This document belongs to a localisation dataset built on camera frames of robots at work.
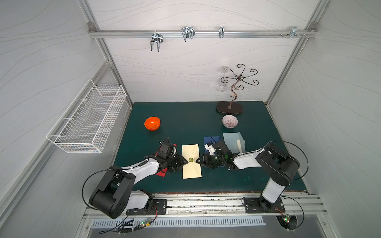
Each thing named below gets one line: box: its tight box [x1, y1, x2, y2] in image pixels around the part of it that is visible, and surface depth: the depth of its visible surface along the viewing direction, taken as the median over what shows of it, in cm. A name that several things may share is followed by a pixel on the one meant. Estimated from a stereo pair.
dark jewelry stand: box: [215, 63, 260, 115], surface depth 100 cm
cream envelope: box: [181, 143, 202, 179], surface depth 89 cm
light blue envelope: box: [222, 131, 246, 154], surface depth 100 cm
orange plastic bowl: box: [143, 116, 162, 131], surface depth 106 cm
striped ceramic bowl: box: [222, 114, 239, 129], surface depth 109 cm
